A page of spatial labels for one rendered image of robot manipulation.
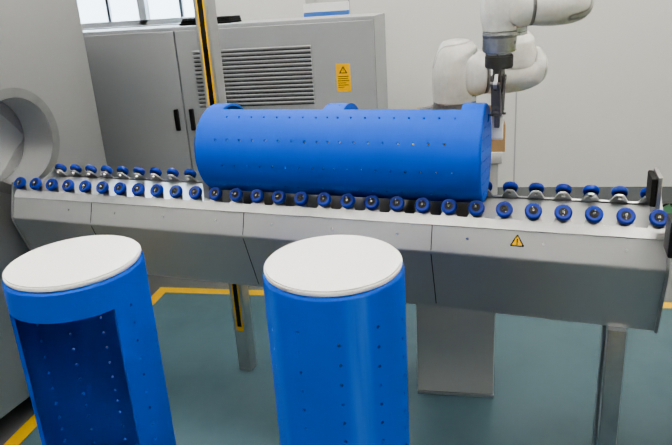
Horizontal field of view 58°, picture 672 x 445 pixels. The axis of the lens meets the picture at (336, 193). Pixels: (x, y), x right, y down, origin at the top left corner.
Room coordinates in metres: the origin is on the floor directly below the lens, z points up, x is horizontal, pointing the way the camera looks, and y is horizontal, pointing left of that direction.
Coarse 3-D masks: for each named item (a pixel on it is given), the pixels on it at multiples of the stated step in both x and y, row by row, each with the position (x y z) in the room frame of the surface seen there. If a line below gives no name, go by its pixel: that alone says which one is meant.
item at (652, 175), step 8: (656, 168) 1.54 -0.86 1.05; (648, 176) 1.54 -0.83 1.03; (656, 176) 1.50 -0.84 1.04; (648, 184) 1.52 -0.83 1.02; (656, 184) 1.47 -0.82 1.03; (648, 192) 1.51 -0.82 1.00; (656, 192) 1.47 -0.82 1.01; (648, 200) 1.50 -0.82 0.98; (656, 200) 1.46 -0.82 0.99; (656, 208) 1.46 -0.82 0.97
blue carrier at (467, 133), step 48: (240, 144) 1.79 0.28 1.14; (288, 144) 1.73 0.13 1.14; (336, 144) 1.68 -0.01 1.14; (384, 144) 1.63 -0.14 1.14; (432, 144) 1.59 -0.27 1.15; (480, 144) 1.55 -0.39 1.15; (288, 192) 1.81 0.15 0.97; (336, 192) 1.73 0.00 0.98; (384, 192) 1.66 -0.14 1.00; (432, 192) 1.61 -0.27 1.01; (480, 192) 1.56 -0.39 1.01
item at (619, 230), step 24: (24, 192) 2.14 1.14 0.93; (48, 192) 2.11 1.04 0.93; (72, 192) 2.07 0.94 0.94; (144, 192) 1.98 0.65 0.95; (312, 216) 1.73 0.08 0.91; (336, 216) 1.70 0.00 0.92; (360, 216) 1.68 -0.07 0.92; (384, 216) 1.66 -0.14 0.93; (408, 216) 1.63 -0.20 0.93; (432, 216) 1.61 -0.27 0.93; (456, 216) 1.59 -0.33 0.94; (480, 216) 1.57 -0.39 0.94
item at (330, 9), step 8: (304, 8) 3.36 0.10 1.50; (312, 8) 3.36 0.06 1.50; (320, 8) 3.35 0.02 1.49; (328, 8) 3.35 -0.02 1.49; (336, 8) 3.35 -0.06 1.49; (344, 8) 3.35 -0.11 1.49; (304, 16) 3.36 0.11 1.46; (312, 16) 3.36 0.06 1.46; (320, 16) 3.36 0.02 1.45; (328, 16) 3.35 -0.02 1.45; (336, 16) 3.35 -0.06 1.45
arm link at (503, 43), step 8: (504, 32) 1.63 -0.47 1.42; (512, 32) 1.63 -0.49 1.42; (488, 40) 1.65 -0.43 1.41; (496, 40) 1.63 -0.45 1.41; (504, 40) 1.63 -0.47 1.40; (512, 40) 1.64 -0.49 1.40; (488, 48) 1.65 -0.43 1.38; (496, 48) 1.63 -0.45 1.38; (504, 48) 1.63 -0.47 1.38; (512, 48) 1.64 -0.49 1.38
